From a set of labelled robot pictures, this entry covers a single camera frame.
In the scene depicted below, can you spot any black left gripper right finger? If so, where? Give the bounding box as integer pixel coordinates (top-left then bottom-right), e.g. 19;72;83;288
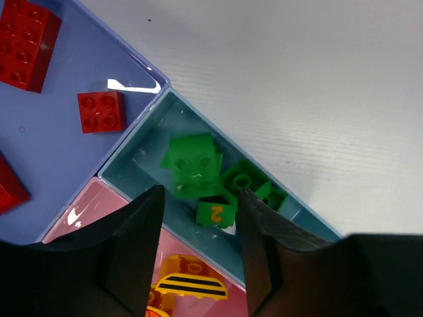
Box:
237;189;422;316

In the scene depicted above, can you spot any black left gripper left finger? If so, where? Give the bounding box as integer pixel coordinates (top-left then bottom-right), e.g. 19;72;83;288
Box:
1;186;165;316

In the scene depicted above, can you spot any yellow black striped lego brick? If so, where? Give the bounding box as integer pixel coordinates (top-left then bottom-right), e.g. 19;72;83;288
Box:
155;254;228;300

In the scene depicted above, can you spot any green number two lego cube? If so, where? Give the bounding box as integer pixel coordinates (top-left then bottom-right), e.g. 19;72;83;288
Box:
196;195;237;229

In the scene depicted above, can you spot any green lego plate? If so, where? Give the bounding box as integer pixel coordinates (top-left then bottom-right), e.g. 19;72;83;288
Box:
219;158;272;203

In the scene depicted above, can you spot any red curved lego brick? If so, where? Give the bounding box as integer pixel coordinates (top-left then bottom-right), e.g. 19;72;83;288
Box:
0;154;31;215

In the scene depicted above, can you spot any green curved lego brick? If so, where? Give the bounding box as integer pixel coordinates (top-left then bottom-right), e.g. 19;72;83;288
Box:
160;133;223;199

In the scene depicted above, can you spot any small red lego brick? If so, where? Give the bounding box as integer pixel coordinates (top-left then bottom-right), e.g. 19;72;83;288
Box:
77;90;128;133

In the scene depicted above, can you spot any red bottom lego brick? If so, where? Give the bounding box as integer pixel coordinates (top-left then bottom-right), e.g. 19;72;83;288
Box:
1;0;61;93

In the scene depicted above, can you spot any light blue container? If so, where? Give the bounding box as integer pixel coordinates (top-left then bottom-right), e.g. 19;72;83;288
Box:
98;90;339;285

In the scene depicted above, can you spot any dark blue container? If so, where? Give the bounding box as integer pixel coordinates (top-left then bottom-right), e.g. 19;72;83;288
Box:
1;1;169;244

